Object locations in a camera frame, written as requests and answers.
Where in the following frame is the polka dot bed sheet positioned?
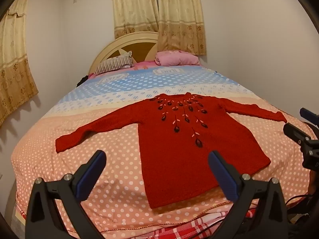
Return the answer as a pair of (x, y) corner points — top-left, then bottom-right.
(11, 65), (318, 233)

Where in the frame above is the red knitted sweater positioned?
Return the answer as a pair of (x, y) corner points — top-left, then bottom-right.
(55, 93), (287, 209)

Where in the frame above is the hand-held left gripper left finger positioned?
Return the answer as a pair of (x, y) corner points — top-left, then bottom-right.
(26, 150), (107, 239)

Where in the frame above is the pink under sheet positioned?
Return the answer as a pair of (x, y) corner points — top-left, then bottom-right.
(88, 61), (160, 79)

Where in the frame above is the red plaid cloth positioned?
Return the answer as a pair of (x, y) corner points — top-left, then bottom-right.
(159, 210), (252, 239)

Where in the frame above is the black cable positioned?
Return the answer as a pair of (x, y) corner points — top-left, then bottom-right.
(285, 193), (314, 207)

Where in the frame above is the pink pillow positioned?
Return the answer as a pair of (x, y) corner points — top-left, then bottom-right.
(154, 50), (201, 67)

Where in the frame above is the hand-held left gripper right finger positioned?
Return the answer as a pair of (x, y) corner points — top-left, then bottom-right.
(208, 151), (291, 239)

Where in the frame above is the beige floral side curtain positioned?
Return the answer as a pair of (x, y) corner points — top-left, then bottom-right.
(0, 0), (39, 127)

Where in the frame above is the cream wooden headboard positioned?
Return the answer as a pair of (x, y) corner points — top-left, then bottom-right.
(89, 31), (160, 76)

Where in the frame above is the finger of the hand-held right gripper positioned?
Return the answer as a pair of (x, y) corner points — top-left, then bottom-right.
(300, 108), (319, 126)
(283, 123), (312, 145)

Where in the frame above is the beige floral curtain panel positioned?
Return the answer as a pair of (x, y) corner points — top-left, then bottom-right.
(158, 0), (207, 56)
(111, 0), (160, 40)

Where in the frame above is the striped pillow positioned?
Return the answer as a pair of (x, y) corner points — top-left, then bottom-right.
(93, 51), (134, 75)

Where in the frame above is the dark clothing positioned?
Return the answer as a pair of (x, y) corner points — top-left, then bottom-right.
(76, 75), (89, 87)

